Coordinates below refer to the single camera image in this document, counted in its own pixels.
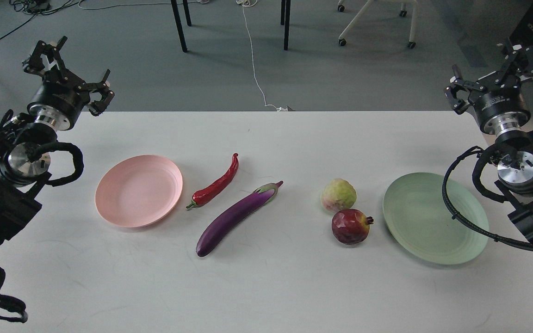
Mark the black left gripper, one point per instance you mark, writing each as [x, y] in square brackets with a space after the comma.
[59, 101]

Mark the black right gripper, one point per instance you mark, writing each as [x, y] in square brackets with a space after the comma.
[505, 108]

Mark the red chili pepper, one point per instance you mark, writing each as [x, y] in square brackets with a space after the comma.
[201, 197]

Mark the green pink guava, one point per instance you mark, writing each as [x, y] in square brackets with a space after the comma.
[338, 195]

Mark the red pomegranate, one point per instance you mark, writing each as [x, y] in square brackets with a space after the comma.
[351, 226]

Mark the purple eggplant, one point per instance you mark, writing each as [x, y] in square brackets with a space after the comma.
[216, 231]

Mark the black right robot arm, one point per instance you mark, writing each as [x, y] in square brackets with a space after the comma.
[503, 172]

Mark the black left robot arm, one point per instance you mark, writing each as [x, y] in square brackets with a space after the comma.
[31, 156]

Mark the pink plate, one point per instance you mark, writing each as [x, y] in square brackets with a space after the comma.
[139, 191]

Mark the black table leg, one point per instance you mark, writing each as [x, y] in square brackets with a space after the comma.
[186, 9]
[179, 26]
[285, 21]

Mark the black table leg rear left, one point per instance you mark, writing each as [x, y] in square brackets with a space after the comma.
[186, 9]

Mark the light green plate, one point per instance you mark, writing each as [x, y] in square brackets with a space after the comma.
[417, 217]

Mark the black table leg right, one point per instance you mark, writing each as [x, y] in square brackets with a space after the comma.
[285, 21]

